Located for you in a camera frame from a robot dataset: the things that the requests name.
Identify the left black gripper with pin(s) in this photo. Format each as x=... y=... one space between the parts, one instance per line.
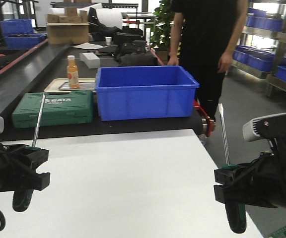
x=18 y=168

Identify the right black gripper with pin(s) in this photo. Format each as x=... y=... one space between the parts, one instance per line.
x=256 y=183

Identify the green-handled screwdriver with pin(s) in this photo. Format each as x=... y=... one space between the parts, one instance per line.
x=226 y=158
x=37 y=124

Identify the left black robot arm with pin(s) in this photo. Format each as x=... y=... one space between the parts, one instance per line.
x=18 y=165

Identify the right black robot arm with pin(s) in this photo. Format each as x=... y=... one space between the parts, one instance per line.
x=278 y=154

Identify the beige plastic tray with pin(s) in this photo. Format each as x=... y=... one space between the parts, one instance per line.
x=53 y=87

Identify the grey metal tray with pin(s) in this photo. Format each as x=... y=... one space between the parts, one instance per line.
x=82 y=86

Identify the person's hand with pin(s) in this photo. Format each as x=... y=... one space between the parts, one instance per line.
x=225 y=62

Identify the green SATA tool case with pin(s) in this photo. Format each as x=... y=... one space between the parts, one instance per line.
x=76 y=107

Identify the orange juice bottle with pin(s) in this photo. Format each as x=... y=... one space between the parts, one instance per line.
x=72 y=73

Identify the metal storage shelf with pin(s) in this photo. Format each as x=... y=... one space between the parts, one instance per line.
x=262 y=47

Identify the blue crate on left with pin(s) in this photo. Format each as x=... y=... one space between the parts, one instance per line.
x=19 y=34

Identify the white rectangular box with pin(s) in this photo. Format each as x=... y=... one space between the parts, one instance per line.
x=90 y=59

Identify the large cardboard box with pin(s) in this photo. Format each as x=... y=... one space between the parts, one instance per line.
x=59 y=33

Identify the large blue plastic bin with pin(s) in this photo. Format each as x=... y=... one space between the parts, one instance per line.
x=144 y=92

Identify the person in black clothes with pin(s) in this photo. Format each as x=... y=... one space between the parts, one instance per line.
x=202 y=31

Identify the white paper cup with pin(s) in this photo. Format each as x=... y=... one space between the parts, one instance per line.
x=108 y=41

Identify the dark grey bag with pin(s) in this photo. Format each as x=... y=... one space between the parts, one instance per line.
x=134 y=55

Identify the green potted plant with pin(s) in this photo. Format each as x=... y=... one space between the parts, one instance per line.
x=163 y=23

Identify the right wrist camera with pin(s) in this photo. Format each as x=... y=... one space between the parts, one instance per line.
x=266 y=127

